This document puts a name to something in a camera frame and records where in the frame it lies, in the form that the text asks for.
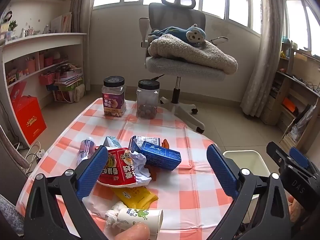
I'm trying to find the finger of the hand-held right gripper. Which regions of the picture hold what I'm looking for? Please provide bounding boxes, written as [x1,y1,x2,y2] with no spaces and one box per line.
[266,141,289,172]
[289,147,316,172]

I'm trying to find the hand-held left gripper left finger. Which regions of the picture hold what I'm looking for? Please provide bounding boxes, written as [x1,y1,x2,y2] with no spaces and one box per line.
[24,145,110,240]

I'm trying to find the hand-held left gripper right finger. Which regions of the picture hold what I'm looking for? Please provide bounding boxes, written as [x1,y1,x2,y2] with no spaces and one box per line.
[205,144,293,240]

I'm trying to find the crushed clear plastic bottle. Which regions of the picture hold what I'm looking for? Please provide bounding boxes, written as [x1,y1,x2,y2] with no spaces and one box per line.
[76,137,97,166]

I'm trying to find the white plastic bin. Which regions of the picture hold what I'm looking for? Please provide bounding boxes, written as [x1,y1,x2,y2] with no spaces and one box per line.
[222,150,272,207]

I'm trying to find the red instant noodle cup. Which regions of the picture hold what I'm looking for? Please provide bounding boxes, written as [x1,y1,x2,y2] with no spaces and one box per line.
[97,147,138,188]

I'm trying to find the light blue milk carton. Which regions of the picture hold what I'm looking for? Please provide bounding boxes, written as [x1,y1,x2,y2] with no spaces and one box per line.
[103,135,122,149]

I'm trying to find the person's right hand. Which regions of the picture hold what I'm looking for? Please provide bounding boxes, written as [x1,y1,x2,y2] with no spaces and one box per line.
[287,194,306,223]

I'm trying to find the person's left hand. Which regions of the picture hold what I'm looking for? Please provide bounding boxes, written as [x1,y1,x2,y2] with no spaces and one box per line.
[116,224,150,240]

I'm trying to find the white plastic bag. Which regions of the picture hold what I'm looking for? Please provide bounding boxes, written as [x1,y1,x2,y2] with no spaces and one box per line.
[82,194,121,221]

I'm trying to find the clear plastic bag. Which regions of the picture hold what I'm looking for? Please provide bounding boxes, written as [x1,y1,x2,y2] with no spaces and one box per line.
[291,104,315,141]

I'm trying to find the small crumpled white tissue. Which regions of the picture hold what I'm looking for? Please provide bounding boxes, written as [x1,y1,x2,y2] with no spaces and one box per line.
[104,201,126,227]

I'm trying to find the yellow snack wrapper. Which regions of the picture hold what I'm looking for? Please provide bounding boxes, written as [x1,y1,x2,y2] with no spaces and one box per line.
[109,186,159,210]

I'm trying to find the orange folder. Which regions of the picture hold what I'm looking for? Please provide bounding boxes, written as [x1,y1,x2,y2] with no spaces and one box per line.
[282,97,299,113]

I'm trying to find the blue box with white label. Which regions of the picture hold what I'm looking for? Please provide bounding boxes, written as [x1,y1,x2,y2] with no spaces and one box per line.
[128,135,161,155]

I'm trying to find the dark blue box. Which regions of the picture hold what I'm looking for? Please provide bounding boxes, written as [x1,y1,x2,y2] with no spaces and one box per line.
[140,141,182,171]

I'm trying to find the white green paper cup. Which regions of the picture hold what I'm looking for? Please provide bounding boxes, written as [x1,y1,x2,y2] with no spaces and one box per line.
[117,207,164,233]

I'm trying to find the wooden shelf unit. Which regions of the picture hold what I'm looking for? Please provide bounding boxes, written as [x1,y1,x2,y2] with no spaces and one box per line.
[261,41,320,153]

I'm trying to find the purple label nut jar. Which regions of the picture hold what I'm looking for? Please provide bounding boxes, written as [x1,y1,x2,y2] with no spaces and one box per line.
[101,76,127,118]

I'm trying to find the white fluffy bag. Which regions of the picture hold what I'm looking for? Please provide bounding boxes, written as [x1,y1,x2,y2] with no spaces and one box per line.
[73,83,86,103]

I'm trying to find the red gift bag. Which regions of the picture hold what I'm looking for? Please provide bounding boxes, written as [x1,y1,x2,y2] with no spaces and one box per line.
[9,81,47,146]

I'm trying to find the clear jar with brown nuts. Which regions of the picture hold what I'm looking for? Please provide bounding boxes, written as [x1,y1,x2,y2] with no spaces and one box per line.
[136,79,160,119]

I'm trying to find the stack of papers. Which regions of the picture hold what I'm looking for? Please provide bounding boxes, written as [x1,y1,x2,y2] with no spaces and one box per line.
[53,63,84,91]

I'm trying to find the beige curtain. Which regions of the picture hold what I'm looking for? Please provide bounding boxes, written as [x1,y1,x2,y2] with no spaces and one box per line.
[239,0,288,117]
[69,0,99,92]

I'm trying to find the pink basket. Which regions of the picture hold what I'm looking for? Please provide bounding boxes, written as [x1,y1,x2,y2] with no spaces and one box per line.
[38,72,56,86]

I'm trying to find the beige fleece blanket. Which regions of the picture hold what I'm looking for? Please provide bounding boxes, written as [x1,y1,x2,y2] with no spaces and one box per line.
[147,33,238,75]

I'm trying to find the white bookshelf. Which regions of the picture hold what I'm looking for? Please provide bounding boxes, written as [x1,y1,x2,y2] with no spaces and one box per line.
[0,0,88,144]

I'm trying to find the blue monkey plush toy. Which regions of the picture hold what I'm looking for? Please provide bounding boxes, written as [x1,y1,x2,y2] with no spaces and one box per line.
[149,24,206,48]

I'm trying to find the standing cards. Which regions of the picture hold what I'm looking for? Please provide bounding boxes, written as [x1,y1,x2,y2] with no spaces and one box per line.
[51,12,73,33]

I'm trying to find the grey office chair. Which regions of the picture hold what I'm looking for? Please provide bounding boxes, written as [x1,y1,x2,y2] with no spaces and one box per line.
[139,0,230,134]

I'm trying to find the white cable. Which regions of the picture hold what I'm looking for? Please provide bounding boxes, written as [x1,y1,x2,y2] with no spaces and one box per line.
[14,141,42,176]

